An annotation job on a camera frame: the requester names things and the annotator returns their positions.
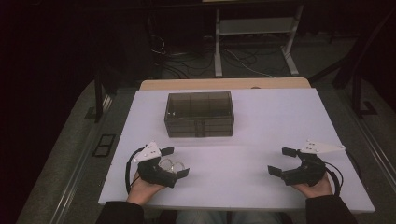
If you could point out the black metal stand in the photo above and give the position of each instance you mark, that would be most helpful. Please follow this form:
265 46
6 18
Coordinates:
98 99
358 84

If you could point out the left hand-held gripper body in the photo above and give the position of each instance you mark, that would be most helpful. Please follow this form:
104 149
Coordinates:
155 174

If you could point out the person's left hand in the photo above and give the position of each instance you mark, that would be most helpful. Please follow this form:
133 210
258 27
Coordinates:
141 191

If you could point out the smoky acrylic drawer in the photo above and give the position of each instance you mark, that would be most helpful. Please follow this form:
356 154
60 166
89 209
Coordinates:
183 134

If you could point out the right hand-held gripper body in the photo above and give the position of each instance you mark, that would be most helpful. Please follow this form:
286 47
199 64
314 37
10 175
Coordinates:
308 172

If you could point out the white metal desk frame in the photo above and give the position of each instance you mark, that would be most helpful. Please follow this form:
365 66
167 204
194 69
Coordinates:
255 26

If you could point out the white foam board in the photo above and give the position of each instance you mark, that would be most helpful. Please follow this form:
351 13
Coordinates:
258 130

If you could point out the person's right hand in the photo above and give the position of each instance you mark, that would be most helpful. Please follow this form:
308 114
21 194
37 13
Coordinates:
317 190

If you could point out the smoky acrylic drawer box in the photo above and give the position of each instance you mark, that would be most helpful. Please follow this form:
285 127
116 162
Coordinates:
199 124

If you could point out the black floor outlet frame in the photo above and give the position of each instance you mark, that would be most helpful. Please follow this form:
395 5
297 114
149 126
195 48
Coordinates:
104 145

